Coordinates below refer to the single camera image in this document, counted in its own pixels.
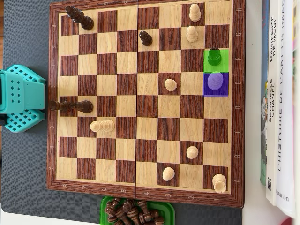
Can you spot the white wooden king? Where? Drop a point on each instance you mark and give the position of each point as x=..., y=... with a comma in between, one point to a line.
x=215, y=80

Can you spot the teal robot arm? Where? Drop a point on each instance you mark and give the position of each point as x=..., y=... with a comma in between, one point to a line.
x=30, y=93

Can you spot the teal perforated robot base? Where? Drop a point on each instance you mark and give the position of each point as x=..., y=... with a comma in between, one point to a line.
x=21, y=123

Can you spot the captured dark chess piece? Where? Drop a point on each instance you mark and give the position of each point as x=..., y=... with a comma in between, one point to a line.
x=111, y=207
x=143, y=208
x=128, y=206
x=112, y=219
x=143, y=218
x=123, y=214
x=156, y=215

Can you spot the wooden folding chessboard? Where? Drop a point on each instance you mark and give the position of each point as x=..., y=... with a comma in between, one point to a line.
x=126, y=105

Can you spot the white wooden pawn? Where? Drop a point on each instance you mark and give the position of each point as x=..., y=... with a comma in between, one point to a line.
x=192, y=34
x=195, y=14
x=170, y=84
x=168, y=174
x=192, y=152

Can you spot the white wooden queen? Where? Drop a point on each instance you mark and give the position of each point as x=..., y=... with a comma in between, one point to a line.
x=103, y=125

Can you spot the dark brown king piece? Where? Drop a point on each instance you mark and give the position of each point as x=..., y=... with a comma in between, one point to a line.
x=79, y=106

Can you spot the dark brown pawn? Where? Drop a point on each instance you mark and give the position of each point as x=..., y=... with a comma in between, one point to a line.
x=145, y=38

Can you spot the white wooden rook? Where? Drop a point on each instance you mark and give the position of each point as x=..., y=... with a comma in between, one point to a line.
x=219, y=182

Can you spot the green plastic tray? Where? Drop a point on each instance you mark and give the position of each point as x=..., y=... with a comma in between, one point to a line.
x=103, y=211

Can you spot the dark brown queen piece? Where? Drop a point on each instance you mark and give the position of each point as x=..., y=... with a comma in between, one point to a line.
x=82, y=20

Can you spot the blue comic book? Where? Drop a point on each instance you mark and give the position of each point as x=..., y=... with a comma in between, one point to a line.
x=264, y=58

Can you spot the white Gabrielle Chanel book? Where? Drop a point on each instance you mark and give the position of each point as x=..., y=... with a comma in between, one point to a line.
x=273, y=82

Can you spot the white art history book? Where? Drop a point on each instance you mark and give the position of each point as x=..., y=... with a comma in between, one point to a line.
x=286, y=117

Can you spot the pink object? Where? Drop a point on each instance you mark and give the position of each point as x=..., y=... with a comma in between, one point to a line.
x=290, y=222

